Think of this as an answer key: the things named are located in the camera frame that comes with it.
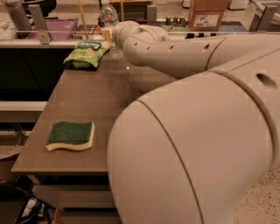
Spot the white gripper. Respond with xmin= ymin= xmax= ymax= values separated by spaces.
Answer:
xmin=101 ymin=21 xmax=140 ymax=49

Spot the clear plastic water bottle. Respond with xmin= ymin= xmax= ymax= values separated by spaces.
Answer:
xmin=99 ymin=0 xmax=123 ymax=59

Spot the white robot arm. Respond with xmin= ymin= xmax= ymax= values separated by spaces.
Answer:
xmin=107 ymin=21 xmax=280 ymax=224

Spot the green rice chip bag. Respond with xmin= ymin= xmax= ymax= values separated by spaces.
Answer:
xmin=64 ymin=41 xmax=110 ymax=69

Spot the purple plastic crate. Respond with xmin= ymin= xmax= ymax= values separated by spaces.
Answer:
xmin=27 ymin=18 xmax=79 ymax=40

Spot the cardboard box with label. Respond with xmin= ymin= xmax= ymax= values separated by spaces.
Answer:
xmin=188 ymin=0 xmax=228 ymax=32

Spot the green and yellow sponge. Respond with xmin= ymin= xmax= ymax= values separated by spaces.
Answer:
xmin=46 ymin=122 xmax=95 ymax=151

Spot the yellow broom handle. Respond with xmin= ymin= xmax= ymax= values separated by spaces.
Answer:
xmin=77 ymin=0 xmax=89 ymax=40

